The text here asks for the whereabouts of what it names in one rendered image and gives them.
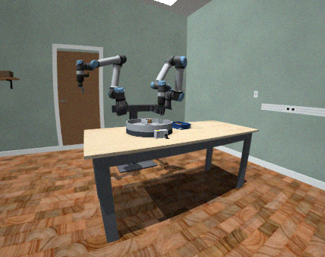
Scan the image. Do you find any grey round turntable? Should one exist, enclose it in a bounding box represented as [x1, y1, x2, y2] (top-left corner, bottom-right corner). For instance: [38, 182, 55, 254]
[126, 118, 173, 139]

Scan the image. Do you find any blue open-top crate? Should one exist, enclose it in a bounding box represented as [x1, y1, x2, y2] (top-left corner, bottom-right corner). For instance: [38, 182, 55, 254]
[172, 121, 191, 129]

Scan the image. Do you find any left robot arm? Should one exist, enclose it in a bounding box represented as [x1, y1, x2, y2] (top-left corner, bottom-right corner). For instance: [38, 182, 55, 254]
[151, 56, 188, 108]

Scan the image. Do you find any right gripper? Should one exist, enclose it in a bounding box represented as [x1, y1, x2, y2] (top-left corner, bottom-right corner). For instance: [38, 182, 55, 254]
[76, 70, 89, 93]

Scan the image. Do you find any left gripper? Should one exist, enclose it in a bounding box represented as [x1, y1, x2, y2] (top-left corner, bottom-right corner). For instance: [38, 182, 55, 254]
[158, 92, 165, 116]

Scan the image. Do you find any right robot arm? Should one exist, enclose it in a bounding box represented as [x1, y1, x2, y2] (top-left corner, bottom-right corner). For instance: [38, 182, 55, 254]
[76, 55, 129, 109]

